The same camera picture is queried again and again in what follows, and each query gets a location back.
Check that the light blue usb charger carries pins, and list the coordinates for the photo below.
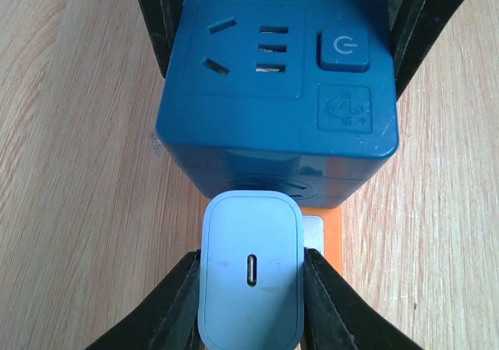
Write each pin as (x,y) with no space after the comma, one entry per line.
(251,272)

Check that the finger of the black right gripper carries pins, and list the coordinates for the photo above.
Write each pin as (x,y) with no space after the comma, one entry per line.
(162,19)
(415,25)

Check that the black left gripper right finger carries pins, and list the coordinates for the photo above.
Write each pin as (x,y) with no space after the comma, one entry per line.
(337,317)

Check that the dark blue cube socket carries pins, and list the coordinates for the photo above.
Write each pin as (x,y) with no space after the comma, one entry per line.
(296,96)

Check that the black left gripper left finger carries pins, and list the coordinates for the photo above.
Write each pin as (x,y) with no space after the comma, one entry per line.
(166,318)

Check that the orange power strip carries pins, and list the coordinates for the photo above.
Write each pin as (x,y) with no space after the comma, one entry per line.
(323,232)

